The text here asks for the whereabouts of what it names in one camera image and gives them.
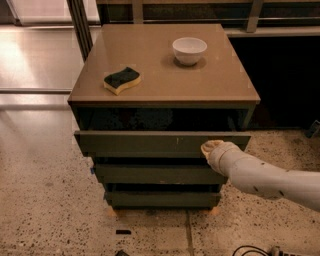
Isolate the black floor cable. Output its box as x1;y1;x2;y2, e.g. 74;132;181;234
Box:
231;245;278;256

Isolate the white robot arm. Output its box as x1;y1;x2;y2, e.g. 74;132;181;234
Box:
201;140;320;212

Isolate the grey drawer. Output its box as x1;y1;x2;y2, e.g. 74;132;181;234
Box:
105;191;221;209
74;130;251;158
95;164;226;185

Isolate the small black floor object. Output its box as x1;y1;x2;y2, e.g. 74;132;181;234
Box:
115;250;130;256

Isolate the dark object at right wall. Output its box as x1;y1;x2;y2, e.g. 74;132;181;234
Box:
305;120;320;138

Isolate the metal window railing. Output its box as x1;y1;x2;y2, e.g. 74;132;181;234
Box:
96;0;320;33

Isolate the grey middle drawer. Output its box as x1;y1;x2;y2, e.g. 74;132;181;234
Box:
95;164;226;185

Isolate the brown drawer cabinet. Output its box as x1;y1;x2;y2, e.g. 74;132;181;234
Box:
68;24;260;194

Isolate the white ceramic bowl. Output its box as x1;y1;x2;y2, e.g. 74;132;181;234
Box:
172;37;207;66

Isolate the yellow green sponge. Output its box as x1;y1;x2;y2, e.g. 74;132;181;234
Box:
104;67;141;95

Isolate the grey top drawer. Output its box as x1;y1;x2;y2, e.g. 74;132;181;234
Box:
74;130;251;158

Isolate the grey bottom drawer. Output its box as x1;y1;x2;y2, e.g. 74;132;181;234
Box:
105;191;221;209

